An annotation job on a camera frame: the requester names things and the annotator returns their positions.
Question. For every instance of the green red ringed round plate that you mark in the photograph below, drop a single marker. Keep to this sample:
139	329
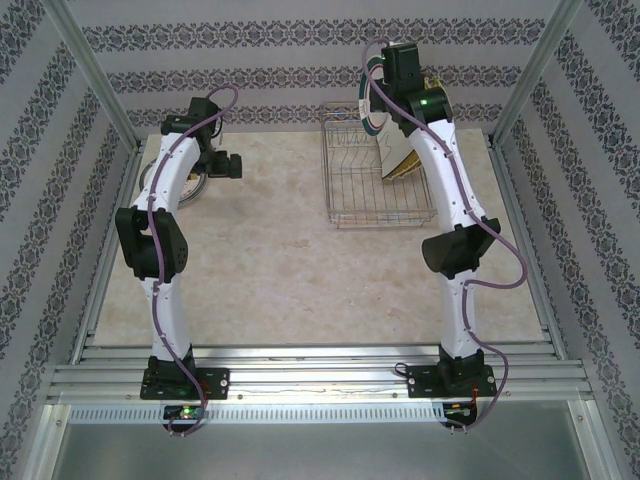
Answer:
377	112

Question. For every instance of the orange sunburst round plate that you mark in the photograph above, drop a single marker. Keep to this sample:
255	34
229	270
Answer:
145	176

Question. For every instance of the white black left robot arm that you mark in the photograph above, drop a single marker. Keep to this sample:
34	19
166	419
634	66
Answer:
170	170

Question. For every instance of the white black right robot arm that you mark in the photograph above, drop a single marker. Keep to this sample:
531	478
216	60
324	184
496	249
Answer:
445	170

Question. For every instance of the small circuit board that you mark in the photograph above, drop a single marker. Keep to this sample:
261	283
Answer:
185	413
457	410

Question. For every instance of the grey metal shelf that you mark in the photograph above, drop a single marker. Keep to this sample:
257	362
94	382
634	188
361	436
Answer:
320	450

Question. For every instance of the aluminium frame post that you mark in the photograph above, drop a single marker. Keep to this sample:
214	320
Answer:
536	70
92	70

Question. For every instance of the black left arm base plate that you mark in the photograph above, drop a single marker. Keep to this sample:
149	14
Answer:
217	382

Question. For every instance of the aluminium side rail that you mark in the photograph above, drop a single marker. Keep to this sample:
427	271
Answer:
550	325
82	352

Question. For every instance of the aluminium mounting rail bed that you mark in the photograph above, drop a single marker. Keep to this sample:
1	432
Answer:
320	375

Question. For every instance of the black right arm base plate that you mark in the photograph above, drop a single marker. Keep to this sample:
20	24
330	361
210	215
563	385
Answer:
420	382

